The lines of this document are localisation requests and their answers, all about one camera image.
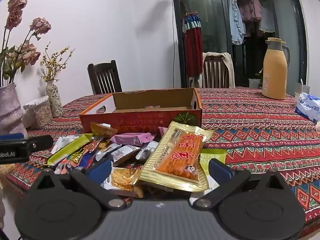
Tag yellow blossom branches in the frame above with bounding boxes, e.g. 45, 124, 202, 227
40, 44, 75, 83

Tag grey snack packet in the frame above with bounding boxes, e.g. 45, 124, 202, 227
136, 140, 159, 161

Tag yellow thermos jug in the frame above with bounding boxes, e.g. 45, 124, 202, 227
261, 37, 291, 100

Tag brown wooden slat chair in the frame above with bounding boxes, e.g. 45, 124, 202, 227
202, 53, 229, 89

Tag clear glass cup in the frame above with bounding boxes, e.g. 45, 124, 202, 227
294, 79, 311, 98

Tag long yellow-green snack packet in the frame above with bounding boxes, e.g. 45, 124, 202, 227
47, 133, 93, 166

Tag purple white textured vase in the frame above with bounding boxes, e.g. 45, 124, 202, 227
0, 82, 28, 138

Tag brown gold snack packet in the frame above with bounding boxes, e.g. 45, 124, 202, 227
90, 122, 118, 139

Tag chair draped with beige cloth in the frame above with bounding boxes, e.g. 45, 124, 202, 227
202, 52, 236, 89

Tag clear plastic packet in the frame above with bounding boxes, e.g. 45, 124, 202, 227
51, 135, 81, 155

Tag black cable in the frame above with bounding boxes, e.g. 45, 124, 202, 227
172, 0, 176, 88

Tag shiny orange snack packet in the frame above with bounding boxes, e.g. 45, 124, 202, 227
109, 167, 145, 198

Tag red blue tassel ornament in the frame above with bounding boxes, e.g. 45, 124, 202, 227
181, 12, 204, 78

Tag patterned container white lid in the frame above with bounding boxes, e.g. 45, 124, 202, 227
23, 95, 54, 130

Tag dark wooden chair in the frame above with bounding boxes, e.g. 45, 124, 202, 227
87, 60, 123, 95

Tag dried pink flower bouquet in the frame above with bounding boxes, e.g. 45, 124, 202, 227
0, 0, 52, 87

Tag dark printed snack packet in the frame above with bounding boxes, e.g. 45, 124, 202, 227
94, 140, 113, 155

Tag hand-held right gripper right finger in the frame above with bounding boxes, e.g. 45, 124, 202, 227
192, 158, 292, 211

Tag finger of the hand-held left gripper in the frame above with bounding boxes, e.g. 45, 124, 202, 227
24, 135, 54, 152
0, 133, 25, 141

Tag pink hanging garment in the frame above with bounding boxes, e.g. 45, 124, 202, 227
237, 0, 263, 23

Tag blue red snack packet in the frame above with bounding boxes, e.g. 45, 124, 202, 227
53, 152, 89, 175

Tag silver snack packet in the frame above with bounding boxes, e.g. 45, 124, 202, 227
109, 145, 142, 163

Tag glass sliding door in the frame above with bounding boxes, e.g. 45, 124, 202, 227
171, 0, 309, 97

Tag floral ceramic vase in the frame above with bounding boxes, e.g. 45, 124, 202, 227
46, 80, 64, 118

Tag orange red cardboard box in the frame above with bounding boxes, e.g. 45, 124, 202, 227
79, 87, 203, 137

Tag pale green white snack packet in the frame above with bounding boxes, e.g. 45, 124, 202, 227
189, 148, 228, 203

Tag large gold orange snack packet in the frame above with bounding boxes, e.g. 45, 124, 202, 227
138, 121, 214, 192

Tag white blue tissue pack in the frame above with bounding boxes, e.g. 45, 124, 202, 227
294, 92, 320, 124

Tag light blue hanging shirt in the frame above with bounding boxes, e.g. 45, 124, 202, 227
228, 0, 246, 46

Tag white hanging garment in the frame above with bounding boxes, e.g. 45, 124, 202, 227
258, 5, 277, 33

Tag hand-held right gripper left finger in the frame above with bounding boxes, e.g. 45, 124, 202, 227
27, 158, 127, 211

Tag purple snack packet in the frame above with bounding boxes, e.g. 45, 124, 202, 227
110, 132, 157, 147

